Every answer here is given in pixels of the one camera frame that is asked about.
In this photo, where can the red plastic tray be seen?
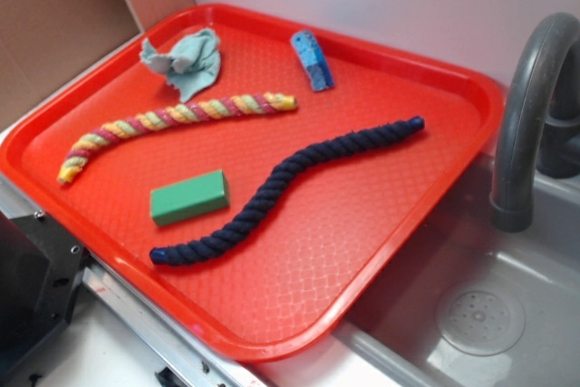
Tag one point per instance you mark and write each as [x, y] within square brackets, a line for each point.
[333, 229]

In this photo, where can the green rectangular block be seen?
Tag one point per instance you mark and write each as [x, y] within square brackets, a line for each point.
[189, 198]

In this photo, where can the blue sponge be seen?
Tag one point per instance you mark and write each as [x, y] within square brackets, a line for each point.
[313, 61]

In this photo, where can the light blue crumpled cloth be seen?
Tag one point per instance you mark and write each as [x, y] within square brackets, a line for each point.
[190, 66]

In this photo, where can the grey plastic sink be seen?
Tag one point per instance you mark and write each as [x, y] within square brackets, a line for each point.
[390, 337]

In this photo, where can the round sink drain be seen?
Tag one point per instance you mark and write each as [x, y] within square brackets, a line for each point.
[480, 321]

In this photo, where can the grey curved faucet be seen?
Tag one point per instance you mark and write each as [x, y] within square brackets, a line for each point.
[539, 132]

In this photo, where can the brown cardboard panel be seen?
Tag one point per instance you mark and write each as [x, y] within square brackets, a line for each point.
[46, 43]

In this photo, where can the aluminium rail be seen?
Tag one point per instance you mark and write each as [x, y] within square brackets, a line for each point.
[115, 338]

